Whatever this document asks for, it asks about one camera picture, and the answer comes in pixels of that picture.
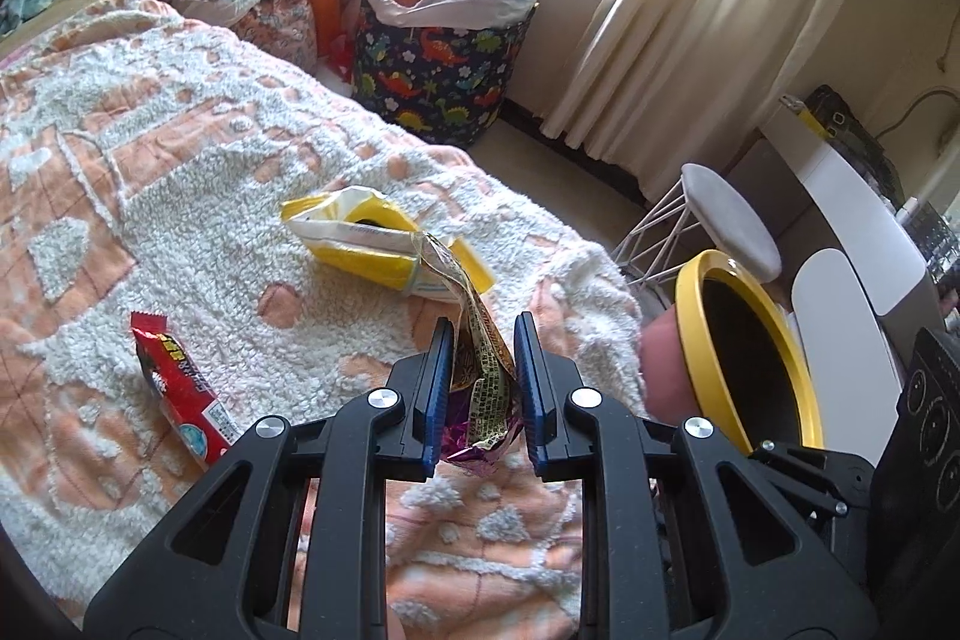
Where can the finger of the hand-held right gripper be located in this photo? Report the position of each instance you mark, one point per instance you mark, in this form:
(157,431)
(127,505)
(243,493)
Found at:
(825,505)
(810,460)

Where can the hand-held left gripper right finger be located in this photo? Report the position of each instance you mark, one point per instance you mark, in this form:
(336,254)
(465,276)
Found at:
(527,385)

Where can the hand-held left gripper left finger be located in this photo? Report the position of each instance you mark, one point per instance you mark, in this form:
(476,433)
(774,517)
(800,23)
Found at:
(439,385)

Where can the purple gold snack wrapper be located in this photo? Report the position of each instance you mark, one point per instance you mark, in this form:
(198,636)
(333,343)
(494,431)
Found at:
(480,385)

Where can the yellow rimmed pink bin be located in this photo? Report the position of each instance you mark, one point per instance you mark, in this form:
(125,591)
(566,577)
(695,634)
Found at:
(750,355)

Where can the white chair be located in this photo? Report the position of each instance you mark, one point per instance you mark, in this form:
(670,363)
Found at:
(847,325)

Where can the yellow plastic wrapper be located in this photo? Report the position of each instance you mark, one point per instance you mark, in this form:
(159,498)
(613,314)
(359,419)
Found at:
(360,242)

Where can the clear plastic container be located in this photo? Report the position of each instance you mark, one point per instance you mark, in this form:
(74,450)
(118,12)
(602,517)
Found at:
(930,235)

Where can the white desk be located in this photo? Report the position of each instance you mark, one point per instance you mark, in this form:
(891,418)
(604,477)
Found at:
(847,205)

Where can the red snack packet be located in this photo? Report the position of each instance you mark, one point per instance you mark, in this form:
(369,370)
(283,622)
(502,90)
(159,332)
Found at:
(180,392)

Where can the dinosaur print laundry basket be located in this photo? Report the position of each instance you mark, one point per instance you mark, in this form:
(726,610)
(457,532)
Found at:
(435,78)

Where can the orange white tufted blanket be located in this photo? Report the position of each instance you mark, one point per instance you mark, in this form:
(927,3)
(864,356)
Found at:
(187,197)

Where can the black yellow box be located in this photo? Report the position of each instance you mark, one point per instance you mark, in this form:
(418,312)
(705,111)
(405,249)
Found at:
(840,115)

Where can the pink floral bag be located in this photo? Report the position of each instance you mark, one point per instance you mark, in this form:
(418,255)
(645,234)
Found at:
(285,29)

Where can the long cream curtain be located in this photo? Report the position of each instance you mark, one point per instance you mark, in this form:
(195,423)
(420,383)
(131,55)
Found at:
(712,10)

